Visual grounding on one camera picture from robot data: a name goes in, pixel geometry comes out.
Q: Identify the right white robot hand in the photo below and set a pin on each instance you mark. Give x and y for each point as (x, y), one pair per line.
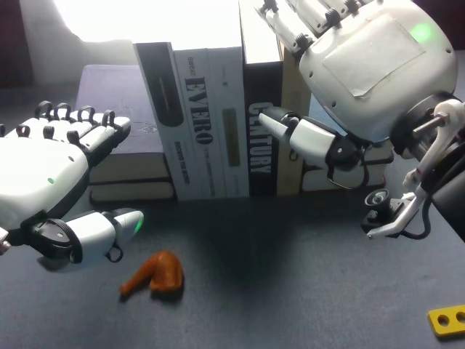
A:
(370, 72)

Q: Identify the black book CENTURY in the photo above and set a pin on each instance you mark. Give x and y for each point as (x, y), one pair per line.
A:
(254, 83)

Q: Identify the white book with black graphic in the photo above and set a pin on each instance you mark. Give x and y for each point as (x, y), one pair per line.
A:
(160, 65)

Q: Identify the cream book with Chinese title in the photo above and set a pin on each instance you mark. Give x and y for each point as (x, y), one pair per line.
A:
(290, 94)

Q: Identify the yellow two-hole block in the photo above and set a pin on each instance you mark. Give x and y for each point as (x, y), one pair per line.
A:
(434, 315)

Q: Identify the white book with gold label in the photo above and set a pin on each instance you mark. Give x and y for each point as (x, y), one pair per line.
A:
(230, 91)

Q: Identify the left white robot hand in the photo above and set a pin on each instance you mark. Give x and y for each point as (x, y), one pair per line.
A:
(36, 174)

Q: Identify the white backdrop panel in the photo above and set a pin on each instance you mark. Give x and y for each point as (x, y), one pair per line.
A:
(145, 18)

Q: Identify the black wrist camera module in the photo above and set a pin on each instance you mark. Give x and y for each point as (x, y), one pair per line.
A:
(378, 199)

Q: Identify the brown toy chicken drumstick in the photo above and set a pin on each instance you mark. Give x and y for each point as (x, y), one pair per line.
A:
(163, 272)

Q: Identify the purple-grey hardcover book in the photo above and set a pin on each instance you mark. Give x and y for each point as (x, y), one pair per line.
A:
(109, 91)

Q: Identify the grey table cloth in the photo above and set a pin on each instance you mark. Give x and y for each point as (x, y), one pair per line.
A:
(290, 291)

